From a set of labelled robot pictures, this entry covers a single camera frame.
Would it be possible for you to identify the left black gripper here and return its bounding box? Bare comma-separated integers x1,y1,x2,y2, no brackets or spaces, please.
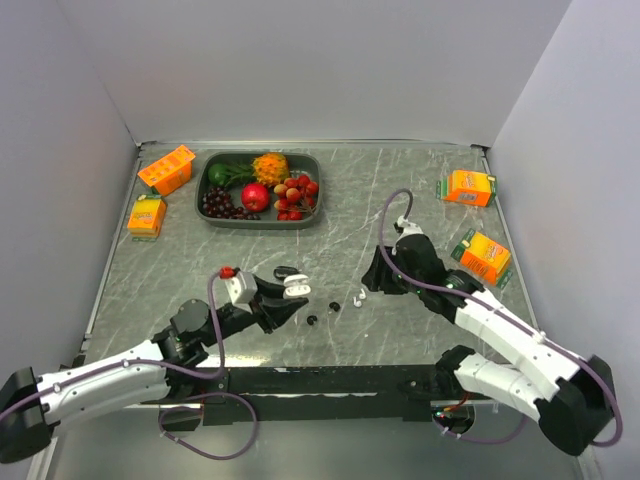
200,274,308,347

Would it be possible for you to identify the white earbud charging case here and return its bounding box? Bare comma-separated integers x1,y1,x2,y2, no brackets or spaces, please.
283,274,311,299

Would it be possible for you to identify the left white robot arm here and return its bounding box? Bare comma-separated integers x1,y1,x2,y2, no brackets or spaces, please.
1,267,311,464

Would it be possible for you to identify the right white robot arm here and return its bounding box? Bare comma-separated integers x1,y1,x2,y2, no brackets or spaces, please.
362,234,616,456

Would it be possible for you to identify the black glossy small case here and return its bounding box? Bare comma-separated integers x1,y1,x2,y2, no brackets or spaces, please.
273,266,299,281

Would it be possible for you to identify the red apple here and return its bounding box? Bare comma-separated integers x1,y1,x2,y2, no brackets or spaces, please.
241,183,270,213

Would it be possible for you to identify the orange box front right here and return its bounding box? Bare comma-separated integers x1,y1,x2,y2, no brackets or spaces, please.
451,229,513,289

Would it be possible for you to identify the orange box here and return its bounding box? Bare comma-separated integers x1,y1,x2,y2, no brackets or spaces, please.
436,170,497,207
451,229,513,289

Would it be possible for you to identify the red lychee cluster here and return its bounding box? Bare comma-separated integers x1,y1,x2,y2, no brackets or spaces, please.
273,174,320,221

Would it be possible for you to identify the dark grey fruit tray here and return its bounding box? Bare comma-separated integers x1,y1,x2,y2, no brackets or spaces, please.
195,151,323,230

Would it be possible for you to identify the dark purple grape bunch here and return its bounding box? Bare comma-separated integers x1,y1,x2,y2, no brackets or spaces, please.
201,187,260,221

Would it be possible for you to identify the orange box back right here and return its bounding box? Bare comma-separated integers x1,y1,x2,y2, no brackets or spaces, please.
436,170,497,207

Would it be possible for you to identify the orange spiky fruit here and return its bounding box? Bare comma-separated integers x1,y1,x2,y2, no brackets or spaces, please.
252,152,290,187

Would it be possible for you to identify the green lime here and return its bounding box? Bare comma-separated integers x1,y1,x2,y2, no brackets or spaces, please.
207,163,231,187

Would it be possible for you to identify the orange sponge pack left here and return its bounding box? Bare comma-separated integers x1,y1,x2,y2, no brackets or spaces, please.
127,194,167,241

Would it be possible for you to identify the orange carton back left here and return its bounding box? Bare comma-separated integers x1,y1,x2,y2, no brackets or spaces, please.
138,145,196,196

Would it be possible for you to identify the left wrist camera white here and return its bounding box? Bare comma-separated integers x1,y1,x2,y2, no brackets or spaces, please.
219,267,258,313

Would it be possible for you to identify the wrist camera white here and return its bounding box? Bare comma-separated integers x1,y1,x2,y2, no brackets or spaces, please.
219,267,258,313
394,216,424,240

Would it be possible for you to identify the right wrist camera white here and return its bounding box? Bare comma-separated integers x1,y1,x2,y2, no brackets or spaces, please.
394,216,424,240

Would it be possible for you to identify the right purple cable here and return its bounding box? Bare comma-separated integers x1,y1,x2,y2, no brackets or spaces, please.
376,188,624,447

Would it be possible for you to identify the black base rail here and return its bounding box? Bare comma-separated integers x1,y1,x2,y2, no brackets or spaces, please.
157,365,465,426

